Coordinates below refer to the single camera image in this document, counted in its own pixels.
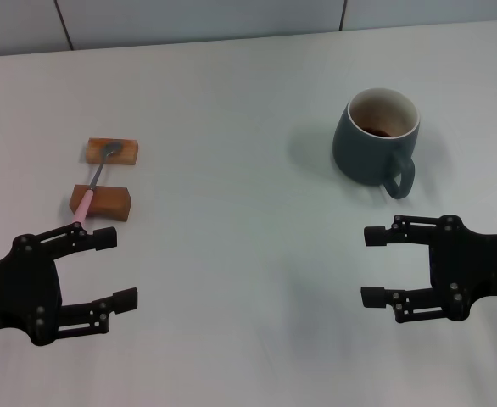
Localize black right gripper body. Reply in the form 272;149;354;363
426;214;497;323

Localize pink handled metal spoon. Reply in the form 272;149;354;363
70;142;124;229

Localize light wooden block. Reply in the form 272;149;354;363
85;137;141;166

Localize grey ceramic cup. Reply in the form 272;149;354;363
332;87;422;200

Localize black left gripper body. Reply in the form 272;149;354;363
0;232;66;347

